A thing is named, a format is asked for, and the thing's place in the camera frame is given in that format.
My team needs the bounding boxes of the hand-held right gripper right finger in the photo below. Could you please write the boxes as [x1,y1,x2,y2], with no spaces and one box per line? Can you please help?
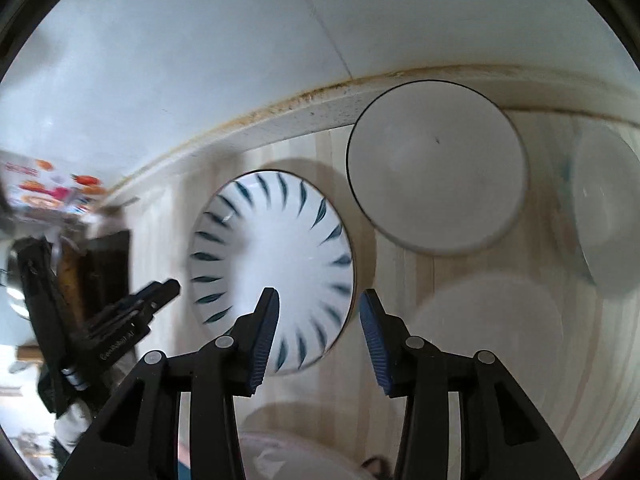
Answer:
[359,288,581,480]

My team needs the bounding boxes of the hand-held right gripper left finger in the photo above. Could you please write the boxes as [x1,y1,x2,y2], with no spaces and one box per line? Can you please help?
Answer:
[60,287,280,480]

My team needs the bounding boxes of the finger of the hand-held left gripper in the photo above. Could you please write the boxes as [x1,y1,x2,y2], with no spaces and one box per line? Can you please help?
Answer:
[112,279,182,320]

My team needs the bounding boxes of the blue leaf pattern plate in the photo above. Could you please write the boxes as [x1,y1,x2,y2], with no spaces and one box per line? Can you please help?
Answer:
[187,171,357,376]

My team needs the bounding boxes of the pink floral plate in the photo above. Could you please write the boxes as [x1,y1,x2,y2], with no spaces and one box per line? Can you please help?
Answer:
[239,400,398,480]

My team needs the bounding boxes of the plain white plate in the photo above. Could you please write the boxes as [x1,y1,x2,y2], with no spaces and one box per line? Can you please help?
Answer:
[406,270,566,411]

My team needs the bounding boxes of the white bowl black rim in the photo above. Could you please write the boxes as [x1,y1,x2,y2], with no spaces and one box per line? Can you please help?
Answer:
[346,80,530,255]

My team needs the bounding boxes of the black cooktop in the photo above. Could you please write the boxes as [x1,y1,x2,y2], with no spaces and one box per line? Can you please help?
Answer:
[82,229,133,323]

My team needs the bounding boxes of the striped table cover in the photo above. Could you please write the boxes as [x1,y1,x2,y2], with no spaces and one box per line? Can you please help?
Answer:
[112,110,640,480]

